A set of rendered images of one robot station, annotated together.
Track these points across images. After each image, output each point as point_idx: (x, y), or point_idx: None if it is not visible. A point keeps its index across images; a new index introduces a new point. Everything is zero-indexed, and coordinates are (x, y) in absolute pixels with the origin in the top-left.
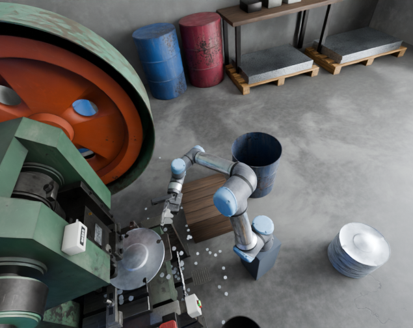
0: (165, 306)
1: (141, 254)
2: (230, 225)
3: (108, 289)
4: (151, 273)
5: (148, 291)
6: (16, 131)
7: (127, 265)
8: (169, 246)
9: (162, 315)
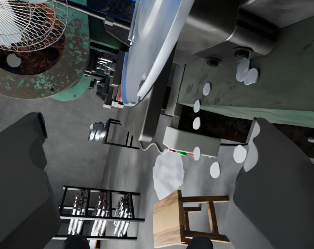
0: (177, 89)
1: (146, 9)
2: None
3: None
4: (129, 57)
5: (175, 53)
6: None
7: None
8: (125, 126)
9: (174, 82)
